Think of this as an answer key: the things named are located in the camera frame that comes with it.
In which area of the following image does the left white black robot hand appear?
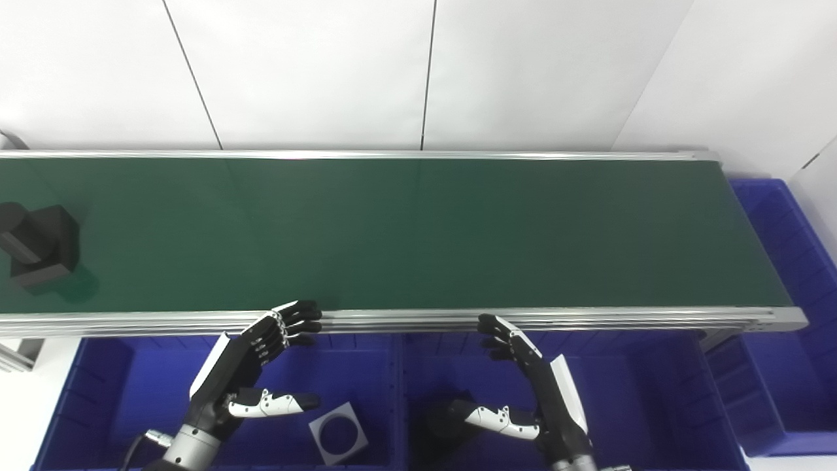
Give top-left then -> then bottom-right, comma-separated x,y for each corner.
186,300 -> 322,440

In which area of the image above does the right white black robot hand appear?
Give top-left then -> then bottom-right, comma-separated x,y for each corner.
456,314 -> 592,459

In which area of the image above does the black cylinder part square base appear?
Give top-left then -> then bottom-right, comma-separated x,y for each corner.
0,203 -> 81,290

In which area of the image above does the blue bin with white plate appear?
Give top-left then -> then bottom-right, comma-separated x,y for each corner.
31,334 -> 403,471

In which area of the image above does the blue bin with black part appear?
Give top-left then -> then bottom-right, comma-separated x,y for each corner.
399,330 -> 751,471

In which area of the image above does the green conveyor belt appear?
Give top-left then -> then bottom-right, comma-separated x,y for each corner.
0,157 -> 795,313
0,149 -> 810,340

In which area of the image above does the black part in bin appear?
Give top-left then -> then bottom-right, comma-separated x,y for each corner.
428,391 -> 481,440

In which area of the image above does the aluminium conveyor leg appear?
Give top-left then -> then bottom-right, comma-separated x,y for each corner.
696,327 -> 747,354
0,337 -> 44,374

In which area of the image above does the blue bin at conveyor end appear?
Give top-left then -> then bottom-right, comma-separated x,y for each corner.
703,178 -> 837,457

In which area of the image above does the white square plate round hole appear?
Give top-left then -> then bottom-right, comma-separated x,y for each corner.
309,402 -> 369,466

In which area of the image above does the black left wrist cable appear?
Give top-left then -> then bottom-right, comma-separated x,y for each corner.
121,428 -> 177,471

